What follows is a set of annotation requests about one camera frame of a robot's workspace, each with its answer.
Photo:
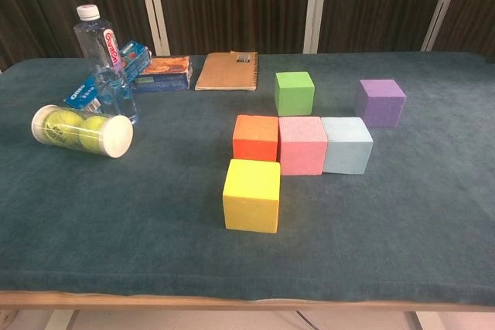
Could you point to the orange foam cube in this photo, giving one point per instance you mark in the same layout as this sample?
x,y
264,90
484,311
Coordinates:
x,y
255,144

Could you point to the yellow foam cube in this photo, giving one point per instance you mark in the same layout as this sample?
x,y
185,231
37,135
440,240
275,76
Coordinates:
x,y
251,202

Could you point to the green foam cube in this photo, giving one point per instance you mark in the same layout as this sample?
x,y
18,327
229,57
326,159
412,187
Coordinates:
x,y
294,94

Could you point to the light blue foam cube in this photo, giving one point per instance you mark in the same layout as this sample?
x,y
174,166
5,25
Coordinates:
x,y
346,150

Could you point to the pink foam cube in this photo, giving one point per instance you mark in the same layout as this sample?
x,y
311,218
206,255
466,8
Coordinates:
x,y
301,152

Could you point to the brown spiral notebook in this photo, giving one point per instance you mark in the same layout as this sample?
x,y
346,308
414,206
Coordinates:
x,y
228,71

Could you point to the blue orange cracker box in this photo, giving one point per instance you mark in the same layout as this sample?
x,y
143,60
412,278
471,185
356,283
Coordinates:
x,y
166,71

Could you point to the clear tennis ball tube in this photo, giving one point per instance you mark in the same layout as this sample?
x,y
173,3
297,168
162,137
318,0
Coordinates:
x,y
118,137

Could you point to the purple foam cube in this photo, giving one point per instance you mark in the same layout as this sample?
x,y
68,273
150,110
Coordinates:
x,y
381,104

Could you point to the dark blue table cloth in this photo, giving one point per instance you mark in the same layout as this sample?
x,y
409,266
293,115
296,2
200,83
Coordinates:
x,y
154,249

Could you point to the small blue drink carton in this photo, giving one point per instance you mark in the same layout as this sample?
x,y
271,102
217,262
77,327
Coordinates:
x,y
135,57

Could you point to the yellow tennis ball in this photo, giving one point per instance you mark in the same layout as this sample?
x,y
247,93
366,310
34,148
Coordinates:
x,y
63,119
94,131

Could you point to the blue Oreo packet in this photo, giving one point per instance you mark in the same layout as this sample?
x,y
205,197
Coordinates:
x,y
79,98

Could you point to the clear plastic water bottle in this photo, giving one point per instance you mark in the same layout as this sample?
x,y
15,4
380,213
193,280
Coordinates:
x,y
93,36

